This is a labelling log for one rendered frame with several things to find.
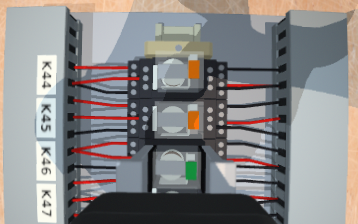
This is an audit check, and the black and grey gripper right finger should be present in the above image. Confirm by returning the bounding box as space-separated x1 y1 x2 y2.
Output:
198 146 236 193

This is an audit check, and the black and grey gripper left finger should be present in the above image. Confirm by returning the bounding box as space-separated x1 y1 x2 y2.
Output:
116 145 156 193

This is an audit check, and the grey relay with green button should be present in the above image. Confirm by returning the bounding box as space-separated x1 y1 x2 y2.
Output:
153 145 201 189

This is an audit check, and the grey relay panel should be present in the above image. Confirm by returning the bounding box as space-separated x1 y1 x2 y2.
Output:
3 6 349 224

